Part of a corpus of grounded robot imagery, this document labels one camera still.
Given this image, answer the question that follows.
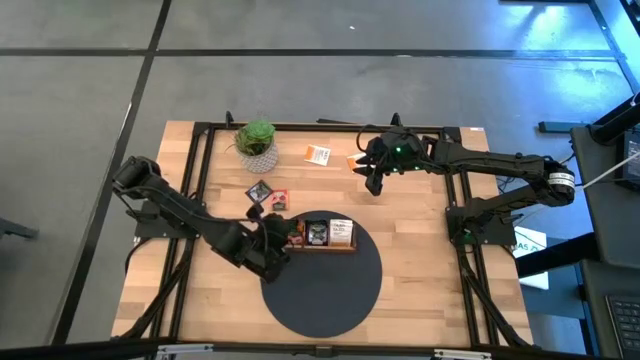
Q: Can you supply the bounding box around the silver metal bracket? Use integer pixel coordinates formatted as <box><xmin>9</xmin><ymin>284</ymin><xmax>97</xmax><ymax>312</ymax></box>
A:
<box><xmin>432</xmin><ymin>348</ymin><xmax>494</xmax><ymax>360</ymax></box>
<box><xmin>156</xmin><ymin>343</ymin><xmax>215</xmax><ymax>357</ymax></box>

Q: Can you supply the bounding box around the black diagonal beam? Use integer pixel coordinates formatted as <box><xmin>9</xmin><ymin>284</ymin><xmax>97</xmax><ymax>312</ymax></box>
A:
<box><xmin>514</xmin><ymin>232</ymin><xmax>601</xmax><ymax>279</ymax></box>

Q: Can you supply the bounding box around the black aluminium crossbar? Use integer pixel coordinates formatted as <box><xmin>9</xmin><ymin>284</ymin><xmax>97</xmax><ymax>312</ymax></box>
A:
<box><xmin>0</xmin><ymin>338</ymin><xmax>621</xmax><ymax>360</ymax></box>

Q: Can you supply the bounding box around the white cable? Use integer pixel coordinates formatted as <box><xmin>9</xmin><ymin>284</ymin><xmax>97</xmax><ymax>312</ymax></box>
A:
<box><xmin>579</xmin><ymin>149</ymin><xmax>640</xmax><ymax>192</ymax></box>

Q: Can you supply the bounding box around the dark grey desk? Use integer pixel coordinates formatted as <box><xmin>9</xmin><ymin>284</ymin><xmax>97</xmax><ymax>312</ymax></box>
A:
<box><xmin>571</xmin><ymin>124</ymin><xmax>640</xmax><ymax>271</ymax></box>
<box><xmin>579</xmin><ymin>259</ymin><xmax>640</xmax><ymax>360</ymax></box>

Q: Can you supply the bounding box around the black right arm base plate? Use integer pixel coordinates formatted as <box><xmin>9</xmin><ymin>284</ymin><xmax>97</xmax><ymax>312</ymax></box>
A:
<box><xmin>446</xmin><ymin>205</ymin><xmax>517</xmax><ymax>246</ymax></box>

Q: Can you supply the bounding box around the black metal table frame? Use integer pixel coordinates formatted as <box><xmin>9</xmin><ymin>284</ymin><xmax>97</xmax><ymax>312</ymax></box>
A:
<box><xmin>112</xmin><ymin>110</ymin><xmax>536</xmax><ymax>351</ymax></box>

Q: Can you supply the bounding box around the dark chair leg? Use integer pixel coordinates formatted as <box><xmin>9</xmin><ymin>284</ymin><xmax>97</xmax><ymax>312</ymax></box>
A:
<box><xmin>0</xmin><ymin>217</ymin><xmax>40</xmax><ymax>241</ymax></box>

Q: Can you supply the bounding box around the black green tea packet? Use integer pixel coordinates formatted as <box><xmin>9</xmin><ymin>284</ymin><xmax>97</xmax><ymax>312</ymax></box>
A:
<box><xmin>244</xmin><ymin>179</ymin><xmax>274</xmax><ymax>207</ymax></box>
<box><xmin>306</xmin><ymin>219</ymin><xmax>330</xmax><ymax>246</ymax></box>

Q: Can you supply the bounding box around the succulent in patterned white pot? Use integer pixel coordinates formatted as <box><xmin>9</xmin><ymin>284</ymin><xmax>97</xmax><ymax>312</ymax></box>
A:
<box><xmin>232</xmin><ymin>119</ymin><xmax>280</xmax><ymax>175</ymax></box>

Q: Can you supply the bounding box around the white printed sign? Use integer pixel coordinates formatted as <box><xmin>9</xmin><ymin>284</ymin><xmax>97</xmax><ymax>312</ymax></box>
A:
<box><xmin>512</xmin><ymin>225</ymin><xmax>550</xmax><ymax>291</ymax></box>

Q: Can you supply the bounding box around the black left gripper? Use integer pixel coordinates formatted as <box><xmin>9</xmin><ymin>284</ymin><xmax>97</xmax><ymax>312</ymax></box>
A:
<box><xmin>227</xmin><ymin>215</ymin><xmax>304</xmax><ymax>284</ymax></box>

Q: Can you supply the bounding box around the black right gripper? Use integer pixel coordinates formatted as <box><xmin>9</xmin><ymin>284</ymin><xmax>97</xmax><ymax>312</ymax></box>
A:
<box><xmin>357</xmin><ymin>127</ymin><xmax>434</xmax><ymax>197</ymax></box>

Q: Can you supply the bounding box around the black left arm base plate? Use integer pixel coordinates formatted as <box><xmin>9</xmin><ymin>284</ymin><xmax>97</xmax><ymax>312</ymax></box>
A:
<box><xmin>133</xmin><ymin>199</ymin><xmax>207</xmax><ymax>239</ymax></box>

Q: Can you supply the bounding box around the dark teal floor bar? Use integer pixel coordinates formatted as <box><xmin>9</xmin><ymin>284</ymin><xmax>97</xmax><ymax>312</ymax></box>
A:
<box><xmin>538</xmin><ymin>120</ymin><xmax>592</xmax><ymax>134</ymax></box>

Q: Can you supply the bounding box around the wooden three-compartment tray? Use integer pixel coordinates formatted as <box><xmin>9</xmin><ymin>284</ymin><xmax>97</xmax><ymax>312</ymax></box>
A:
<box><xmin>286</xmin><ymin>218</ymin><xmax>358</xmax><ymax>254</ymax></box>

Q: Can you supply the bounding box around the black laptop keyboard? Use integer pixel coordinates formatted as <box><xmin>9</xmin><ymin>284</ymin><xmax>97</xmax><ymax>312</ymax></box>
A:
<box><xmin>605</xmin><ymin>292</ymin><xmax>640</xmax><ymax>359</ymax></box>

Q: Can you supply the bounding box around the round dark woven placemat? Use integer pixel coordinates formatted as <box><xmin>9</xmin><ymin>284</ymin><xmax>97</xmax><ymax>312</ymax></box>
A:
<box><xmin>260</xmin><ymin>209</ymin><xmax>384</xmax><ymax>340</ymax></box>

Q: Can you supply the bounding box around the laptop screen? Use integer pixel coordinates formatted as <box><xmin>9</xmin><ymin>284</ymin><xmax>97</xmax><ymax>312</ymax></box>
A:
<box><xmin>622</xmin><ymin>128</ymin><xmax>640</xmax><ymax>190</ymax></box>

